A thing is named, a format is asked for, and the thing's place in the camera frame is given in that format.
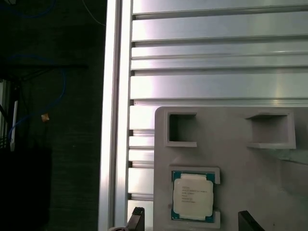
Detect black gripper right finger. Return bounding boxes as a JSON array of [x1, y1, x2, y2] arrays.
[[238, 210, 262, 231]]

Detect thin white wire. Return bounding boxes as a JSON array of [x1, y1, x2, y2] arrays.
[[81, 0, 106, 25]]

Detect blue floor cable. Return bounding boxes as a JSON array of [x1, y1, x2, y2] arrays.
[[8, 54, 67, 142]]

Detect grey parts rack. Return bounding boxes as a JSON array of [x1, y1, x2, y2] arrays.
[[153, 105, 308, 231]]

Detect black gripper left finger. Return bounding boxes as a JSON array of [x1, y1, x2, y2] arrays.
[[111, 206, 146, 231]]

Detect white stick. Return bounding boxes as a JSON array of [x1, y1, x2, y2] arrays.
[[10, 100, 19, 152]]

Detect silver CPU chip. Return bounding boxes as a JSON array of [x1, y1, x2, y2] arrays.
[[171, 170, 215, 221]]

